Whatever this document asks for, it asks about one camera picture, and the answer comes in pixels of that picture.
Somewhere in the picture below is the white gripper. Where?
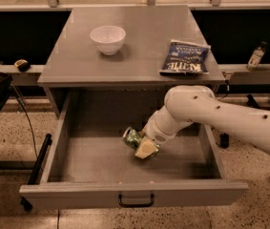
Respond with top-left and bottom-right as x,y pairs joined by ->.
135,107 -> 189,159

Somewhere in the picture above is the green soda can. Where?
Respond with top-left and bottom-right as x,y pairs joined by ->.
122,127 -> 147,151

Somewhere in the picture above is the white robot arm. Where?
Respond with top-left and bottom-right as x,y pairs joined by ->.
135,86 -> 270,159

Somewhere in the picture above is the open grey top drawer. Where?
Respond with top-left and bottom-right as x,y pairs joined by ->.
20,91 -> 248,209

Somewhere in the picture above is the grey drawer cabinet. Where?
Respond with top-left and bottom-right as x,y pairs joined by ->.
38,5 -> 224,114

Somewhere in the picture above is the black power adapter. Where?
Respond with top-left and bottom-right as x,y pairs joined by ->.
220,133 -> 230,149

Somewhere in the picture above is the blue kettle chips bag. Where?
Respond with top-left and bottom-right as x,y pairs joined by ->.
159,39 -> 211,74

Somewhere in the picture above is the black floor bar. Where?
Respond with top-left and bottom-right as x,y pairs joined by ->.
20,134 -> 52,211

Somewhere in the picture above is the white ceramic bowl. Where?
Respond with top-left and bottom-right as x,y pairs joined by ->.
90,26 -> 126,55

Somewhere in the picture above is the small glass bottle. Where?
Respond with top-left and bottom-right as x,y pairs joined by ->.
246,41 -> 267,71

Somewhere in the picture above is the black yellow tape measure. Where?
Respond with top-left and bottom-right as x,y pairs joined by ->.
14,59 -> 31,72

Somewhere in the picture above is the black drawer handle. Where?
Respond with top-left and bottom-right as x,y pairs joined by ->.
118,194 -> 155,208

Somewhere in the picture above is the black power cable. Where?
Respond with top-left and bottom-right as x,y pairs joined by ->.
218,79 -> 231,102

